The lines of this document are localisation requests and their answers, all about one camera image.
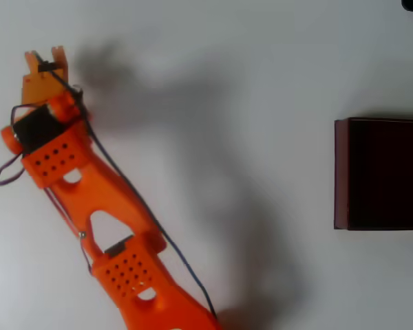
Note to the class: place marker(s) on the dark red open box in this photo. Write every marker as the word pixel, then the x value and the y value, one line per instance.
pixel 385 175

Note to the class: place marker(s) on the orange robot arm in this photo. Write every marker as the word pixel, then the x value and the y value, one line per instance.
pixel 103 196

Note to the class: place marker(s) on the light orange forked camera bracket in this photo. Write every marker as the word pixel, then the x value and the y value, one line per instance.
pixel 41 87

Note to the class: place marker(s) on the small black camera module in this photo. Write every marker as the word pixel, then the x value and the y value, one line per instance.
pixel 47 67

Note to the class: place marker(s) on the orange gripper with servo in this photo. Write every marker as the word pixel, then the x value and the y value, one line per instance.
pixel 41 83

